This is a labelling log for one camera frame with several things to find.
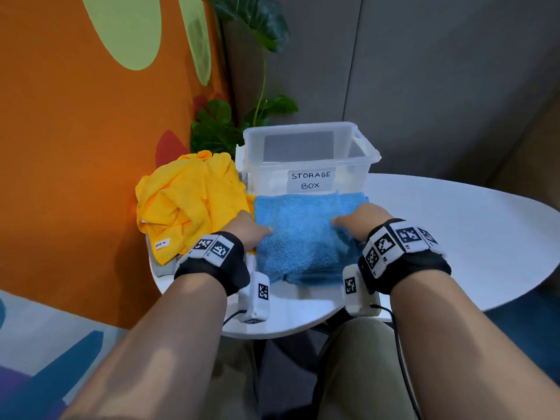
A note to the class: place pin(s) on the person's left forearm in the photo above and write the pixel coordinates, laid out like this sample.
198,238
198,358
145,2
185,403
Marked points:
148,354

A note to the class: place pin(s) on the black wristband with markers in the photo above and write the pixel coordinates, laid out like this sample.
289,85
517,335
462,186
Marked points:
227,266
420,268

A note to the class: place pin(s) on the person's right leg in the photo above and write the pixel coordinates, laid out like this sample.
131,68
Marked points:
358,371

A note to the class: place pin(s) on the clear plastic storage box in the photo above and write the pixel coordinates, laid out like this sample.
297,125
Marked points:
271,179

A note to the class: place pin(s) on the person's right forearm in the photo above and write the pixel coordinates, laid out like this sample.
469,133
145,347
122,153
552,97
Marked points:
472,349

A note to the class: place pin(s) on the person's right hand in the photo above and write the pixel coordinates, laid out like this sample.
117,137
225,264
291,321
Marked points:
365,220

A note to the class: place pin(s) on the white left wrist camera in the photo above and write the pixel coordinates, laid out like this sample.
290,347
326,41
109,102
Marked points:
256,309

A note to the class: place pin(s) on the person's leg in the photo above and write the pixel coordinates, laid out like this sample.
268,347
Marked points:
358,371
232,384

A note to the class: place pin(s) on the person's left leg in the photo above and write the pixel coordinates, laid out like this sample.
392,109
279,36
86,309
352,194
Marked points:
232,384

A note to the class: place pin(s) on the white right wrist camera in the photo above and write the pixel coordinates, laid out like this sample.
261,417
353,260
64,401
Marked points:
358,307

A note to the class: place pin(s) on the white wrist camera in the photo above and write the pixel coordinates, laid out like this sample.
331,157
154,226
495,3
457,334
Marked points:
256,309
358,307

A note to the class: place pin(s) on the person's left hand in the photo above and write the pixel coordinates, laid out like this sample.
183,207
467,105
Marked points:
247,231

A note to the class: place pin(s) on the black left wristband with markers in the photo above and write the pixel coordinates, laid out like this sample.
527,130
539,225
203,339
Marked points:
227,266

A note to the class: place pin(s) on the black right wristband with markers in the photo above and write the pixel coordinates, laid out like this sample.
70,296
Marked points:
420,268

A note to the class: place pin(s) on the green leafy plant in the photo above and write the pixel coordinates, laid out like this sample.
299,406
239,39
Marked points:
258,17

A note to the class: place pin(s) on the grey towel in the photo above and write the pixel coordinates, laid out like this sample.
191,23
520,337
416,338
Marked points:
164,268

